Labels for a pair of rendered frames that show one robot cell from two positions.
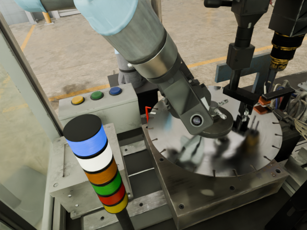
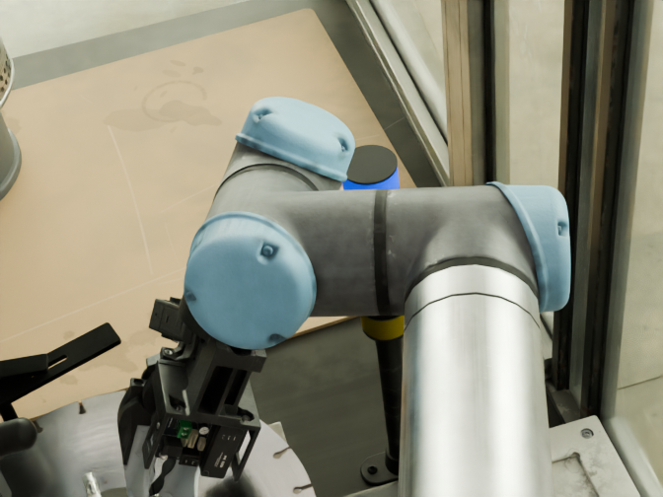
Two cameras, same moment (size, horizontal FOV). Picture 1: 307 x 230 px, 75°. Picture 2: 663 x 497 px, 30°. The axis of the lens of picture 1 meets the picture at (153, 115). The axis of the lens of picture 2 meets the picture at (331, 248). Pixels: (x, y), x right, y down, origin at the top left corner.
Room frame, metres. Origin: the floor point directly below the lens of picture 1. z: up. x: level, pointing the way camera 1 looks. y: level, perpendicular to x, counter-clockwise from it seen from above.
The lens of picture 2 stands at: (0.90, 0.10, 1.80)
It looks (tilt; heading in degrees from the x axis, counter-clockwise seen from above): 45 degrees down; 184
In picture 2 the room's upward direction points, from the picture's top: 8 degrees counter-clockwise
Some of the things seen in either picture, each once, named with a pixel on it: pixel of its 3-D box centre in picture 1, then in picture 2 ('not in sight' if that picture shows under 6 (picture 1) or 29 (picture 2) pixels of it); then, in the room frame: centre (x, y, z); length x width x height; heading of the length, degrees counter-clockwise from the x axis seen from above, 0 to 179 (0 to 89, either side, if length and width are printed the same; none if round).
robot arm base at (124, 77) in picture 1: (130, 73); not in sight; (0.95, 0.09, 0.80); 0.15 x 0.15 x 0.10
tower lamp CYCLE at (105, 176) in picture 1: (99, 165); not in sight; (0.18, 0.09, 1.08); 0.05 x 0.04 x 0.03; 13
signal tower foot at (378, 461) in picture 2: not in sight; (401, 457); (0.18, 0.09, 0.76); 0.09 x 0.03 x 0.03; 103
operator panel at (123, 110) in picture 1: (102, 113); not in sight; (0.61, 0.20, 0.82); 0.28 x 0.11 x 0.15; 103
